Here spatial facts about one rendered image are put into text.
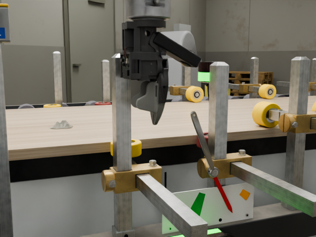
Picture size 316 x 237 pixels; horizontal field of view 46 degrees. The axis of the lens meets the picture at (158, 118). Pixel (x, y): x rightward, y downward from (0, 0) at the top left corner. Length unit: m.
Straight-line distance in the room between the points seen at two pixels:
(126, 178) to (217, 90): 0.30
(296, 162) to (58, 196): 0.66
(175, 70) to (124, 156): 5.85
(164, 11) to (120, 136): 0.29
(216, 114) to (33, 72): 4.59
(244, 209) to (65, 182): 0.49
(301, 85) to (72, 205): 0.71
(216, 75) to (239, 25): 8.30
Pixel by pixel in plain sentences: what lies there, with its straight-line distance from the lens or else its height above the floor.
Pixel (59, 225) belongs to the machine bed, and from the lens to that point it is 1.11.
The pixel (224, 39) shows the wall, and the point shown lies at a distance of 9.33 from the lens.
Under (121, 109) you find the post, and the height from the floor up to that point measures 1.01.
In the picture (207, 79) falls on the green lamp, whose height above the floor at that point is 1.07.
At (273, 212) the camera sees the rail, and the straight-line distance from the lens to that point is 1.11.
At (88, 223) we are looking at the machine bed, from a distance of 1.13.
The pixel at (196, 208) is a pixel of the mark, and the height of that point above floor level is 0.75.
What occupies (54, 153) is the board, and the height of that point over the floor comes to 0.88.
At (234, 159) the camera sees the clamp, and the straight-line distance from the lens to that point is 0.97.
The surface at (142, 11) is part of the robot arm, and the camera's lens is 0.74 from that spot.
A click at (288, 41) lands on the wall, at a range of 8.83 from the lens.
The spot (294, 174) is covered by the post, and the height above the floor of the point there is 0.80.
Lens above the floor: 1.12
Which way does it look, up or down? 9 degrees down
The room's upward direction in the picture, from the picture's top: straight up
